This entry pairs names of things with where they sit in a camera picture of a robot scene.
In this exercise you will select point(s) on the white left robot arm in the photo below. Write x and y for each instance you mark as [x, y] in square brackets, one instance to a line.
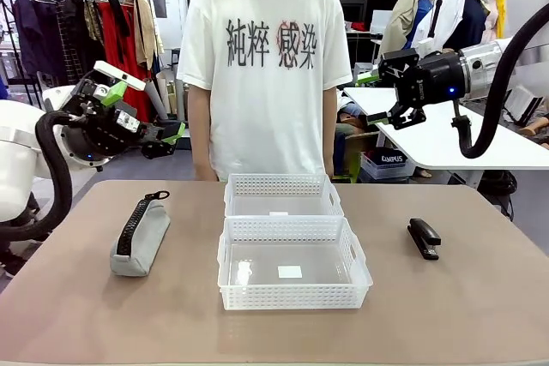
[17, 156]

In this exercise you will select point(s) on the black stapler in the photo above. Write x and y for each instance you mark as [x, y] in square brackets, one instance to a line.
[424, 237]

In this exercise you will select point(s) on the person's left hand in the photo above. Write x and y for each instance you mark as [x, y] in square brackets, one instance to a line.
[329, 170]

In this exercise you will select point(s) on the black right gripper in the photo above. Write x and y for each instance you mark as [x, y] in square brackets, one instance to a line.
[442, 79]

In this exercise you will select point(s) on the white background table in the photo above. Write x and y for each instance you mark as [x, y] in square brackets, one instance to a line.
[429, 143]

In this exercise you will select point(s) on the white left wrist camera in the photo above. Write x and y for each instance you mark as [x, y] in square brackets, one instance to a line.
[118, 74]

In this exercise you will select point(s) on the white perforated plastic basket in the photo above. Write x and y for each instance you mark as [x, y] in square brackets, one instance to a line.
[279, 188]
[291, 297]

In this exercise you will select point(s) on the white basket with dark cloth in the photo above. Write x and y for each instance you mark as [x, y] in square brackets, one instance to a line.
[386, 169]

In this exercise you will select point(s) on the bystander in dark blue clothes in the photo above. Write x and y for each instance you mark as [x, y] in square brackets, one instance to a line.
[472, 19]

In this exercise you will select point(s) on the white laptop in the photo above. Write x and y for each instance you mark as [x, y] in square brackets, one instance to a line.
[379, 21]

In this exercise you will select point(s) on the person's right hand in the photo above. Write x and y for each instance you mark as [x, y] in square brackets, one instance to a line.
[205, 173]

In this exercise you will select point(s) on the black hanging garment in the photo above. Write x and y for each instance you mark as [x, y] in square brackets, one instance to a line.
[73, 40]

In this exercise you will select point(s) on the person's right forearm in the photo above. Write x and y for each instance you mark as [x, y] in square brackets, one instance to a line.
[201, 143]

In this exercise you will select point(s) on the beige hanging garment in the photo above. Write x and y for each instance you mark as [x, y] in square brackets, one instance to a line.
[148, 31]

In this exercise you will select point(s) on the navy hanging coat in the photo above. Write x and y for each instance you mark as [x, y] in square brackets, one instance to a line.
[38, 36]

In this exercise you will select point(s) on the cardboard box with green side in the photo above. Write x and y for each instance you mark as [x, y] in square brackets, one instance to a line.
[354, 156]

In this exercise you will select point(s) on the grey storage box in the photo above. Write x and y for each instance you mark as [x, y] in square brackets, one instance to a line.
[187, 145]

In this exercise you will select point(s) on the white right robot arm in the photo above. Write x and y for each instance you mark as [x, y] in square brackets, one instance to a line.
[480, 66]

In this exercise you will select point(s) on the grey cardboard tube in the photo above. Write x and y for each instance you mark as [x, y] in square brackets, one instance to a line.
[180, 100]
[156, 98]

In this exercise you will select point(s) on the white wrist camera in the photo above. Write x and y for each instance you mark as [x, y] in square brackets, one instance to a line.
[430, 47]
[118, 74]

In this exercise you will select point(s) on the red hanging dress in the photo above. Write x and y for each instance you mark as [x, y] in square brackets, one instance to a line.
[102, 31]

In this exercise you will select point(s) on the white folding panel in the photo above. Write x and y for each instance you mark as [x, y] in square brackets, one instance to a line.
[527, 104]

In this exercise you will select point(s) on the bystander in beige coat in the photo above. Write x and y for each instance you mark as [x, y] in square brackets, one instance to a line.
[403, 19]

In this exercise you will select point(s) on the person's left forearm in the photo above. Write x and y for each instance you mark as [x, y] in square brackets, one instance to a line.
[329, 143]

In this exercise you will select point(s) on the grey zippered pencil case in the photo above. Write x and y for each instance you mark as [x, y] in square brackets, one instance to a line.
[137, 250]

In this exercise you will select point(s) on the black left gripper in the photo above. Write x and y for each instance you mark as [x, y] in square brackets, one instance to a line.
[98, 134]

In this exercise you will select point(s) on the black bag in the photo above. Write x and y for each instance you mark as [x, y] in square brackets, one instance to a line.
[499, 186]

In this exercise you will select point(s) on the person in white printed T-shirt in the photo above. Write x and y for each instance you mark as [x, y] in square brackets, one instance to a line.
[266, 126]

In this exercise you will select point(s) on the seated person in blue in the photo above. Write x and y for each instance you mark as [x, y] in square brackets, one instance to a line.
[349, 115]

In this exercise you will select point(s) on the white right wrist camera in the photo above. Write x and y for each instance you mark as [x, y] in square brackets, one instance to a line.
[430, 47]

